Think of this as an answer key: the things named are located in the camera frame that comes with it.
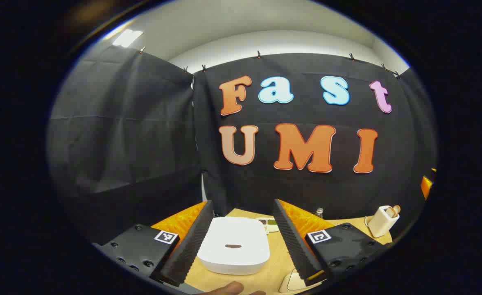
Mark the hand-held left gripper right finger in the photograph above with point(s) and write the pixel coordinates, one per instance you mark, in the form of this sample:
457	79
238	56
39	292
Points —
294	241

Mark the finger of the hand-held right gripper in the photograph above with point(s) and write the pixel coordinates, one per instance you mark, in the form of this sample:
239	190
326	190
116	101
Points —
426	186

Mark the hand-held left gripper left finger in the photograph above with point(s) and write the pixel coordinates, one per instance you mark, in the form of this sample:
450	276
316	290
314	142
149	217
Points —
191	241

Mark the white rice cooker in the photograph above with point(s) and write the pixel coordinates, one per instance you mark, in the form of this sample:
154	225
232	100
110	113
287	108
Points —
232	233

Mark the white divided bean dish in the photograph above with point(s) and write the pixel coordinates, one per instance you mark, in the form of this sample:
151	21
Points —
272	223

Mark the toasted bread slice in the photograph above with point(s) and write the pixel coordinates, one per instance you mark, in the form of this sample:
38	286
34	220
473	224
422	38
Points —
390	212
397	209

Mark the clear plastic water bottle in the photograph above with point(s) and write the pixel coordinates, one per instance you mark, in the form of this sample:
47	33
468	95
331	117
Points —
319	213

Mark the cream container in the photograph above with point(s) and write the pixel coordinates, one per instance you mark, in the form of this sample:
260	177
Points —
292	282

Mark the white toaster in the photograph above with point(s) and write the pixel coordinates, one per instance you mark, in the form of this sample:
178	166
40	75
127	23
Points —
380	225

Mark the black backdrop cloth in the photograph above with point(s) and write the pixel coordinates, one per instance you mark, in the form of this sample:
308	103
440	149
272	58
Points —
142	135

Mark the ceiling light panel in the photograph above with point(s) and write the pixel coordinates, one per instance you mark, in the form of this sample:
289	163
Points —
127	37

